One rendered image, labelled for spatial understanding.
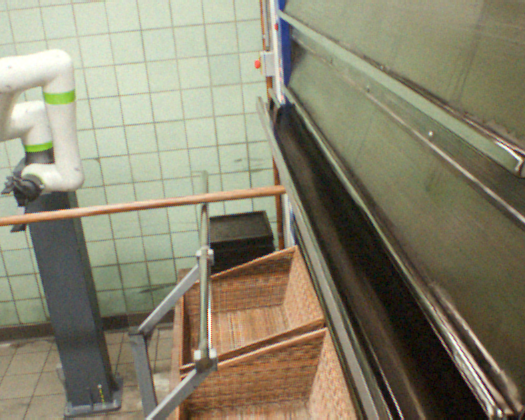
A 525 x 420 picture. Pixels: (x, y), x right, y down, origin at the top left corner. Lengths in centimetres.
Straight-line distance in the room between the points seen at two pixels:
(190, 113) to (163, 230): 66
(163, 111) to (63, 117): 98
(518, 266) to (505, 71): 21
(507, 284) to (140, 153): 273
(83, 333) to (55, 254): 40
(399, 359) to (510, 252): 21
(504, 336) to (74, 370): 254
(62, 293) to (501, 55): 243
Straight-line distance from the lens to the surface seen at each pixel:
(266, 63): 285
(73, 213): 209
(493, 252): 76
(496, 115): 64
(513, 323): 71
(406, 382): 80
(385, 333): 89
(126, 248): 350
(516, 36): 66
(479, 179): 75
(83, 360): 304
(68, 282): 284
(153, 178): 334
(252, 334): 241
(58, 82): 231
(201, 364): 129
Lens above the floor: 190
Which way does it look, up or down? 22 degrees down
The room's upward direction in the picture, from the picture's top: 5 degrees counter-clockwise
